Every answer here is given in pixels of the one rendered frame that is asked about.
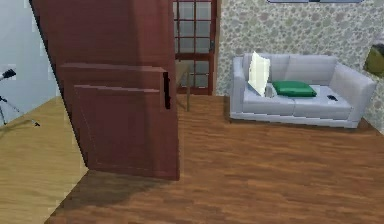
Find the red glass-paned door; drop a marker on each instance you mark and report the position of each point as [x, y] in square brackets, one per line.
[195, 43]

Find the dark red wooden room door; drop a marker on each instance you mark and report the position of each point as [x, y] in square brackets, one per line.
[120, 100]

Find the white cushion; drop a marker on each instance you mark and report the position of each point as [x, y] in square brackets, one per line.
[259, 74]

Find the green cushion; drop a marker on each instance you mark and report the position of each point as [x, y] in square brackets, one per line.
[294, 89]

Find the grey two-seat sofa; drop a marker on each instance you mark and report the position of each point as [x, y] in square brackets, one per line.
[300, 100]

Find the black remote control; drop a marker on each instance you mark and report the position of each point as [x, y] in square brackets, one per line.
[332, 98]

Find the black tripod telescope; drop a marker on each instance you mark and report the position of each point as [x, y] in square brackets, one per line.
[6, 100]

